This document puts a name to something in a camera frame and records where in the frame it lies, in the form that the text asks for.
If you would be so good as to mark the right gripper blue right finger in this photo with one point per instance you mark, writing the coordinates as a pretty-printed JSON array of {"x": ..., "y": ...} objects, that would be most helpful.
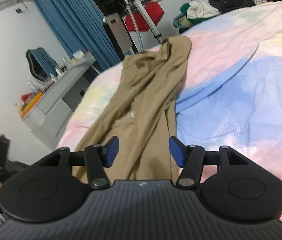
[{"x": 190, "y": 159}]

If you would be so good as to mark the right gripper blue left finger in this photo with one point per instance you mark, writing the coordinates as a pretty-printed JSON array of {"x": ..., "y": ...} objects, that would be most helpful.
[{"x": 97, "y": 158}]

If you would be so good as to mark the tan printed t-shirt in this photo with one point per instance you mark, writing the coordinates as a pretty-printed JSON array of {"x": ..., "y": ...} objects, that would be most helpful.
[{"x": 141, "y": 113}]

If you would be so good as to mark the pile of mixed clothes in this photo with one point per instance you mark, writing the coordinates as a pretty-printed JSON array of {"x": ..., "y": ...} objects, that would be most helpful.
[{"x": 198, "y": 11}]

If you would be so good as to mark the grey dresser desk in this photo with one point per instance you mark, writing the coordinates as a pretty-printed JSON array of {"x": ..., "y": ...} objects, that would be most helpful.
[{"x": 49, "y": 116}]

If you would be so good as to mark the pastel tie-dye bed sheet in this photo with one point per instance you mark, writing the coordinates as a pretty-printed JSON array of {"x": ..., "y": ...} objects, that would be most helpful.
[{"x": 231, "y": 94}]

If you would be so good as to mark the black framed wavy mirror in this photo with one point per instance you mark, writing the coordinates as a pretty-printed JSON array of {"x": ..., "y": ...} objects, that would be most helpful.
[{"x": 41, "y": 65}]

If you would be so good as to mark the grey chair back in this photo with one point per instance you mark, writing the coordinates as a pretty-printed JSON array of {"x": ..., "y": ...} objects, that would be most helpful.
[{"x": 118, "y": 35}]

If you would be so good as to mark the blue window curtain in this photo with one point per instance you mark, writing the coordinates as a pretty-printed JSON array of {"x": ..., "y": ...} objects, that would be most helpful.
[{"x": 77, "y": 25}]

